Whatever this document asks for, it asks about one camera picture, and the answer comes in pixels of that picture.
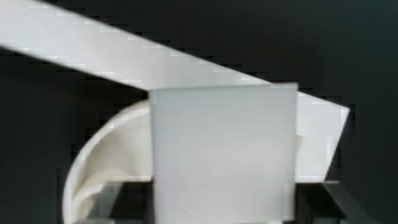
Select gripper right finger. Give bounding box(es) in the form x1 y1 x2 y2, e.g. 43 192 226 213
293 181 380 224

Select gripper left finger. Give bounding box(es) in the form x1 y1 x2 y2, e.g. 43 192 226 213
87 182 155 224

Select white stool leg with tag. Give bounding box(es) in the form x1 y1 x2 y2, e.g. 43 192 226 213
149 84 297 224

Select white round stool seat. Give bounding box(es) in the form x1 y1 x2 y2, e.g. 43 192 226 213
62 101 153 224

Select white L-shaped obstacle wall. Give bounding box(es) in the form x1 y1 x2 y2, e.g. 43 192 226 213
0 0 350 183

